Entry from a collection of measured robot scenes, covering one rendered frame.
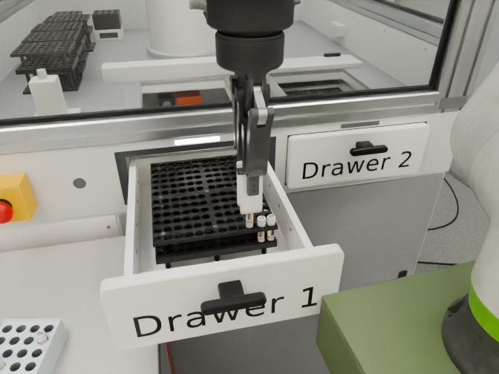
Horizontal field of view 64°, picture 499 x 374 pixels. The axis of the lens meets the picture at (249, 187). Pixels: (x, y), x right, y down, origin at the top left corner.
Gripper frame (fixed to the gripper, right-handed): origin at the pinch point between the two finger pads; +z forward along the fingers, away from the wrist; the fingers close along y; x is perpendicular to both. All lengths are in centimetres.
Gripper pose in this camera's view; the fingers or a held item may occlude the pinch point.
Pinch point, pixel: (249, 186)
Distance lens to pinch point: 54.0
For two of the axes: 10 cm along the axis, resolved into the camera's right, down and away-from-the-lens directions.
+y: 2.2, 5.4, -8.2
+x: 9.8, -1.2, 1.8
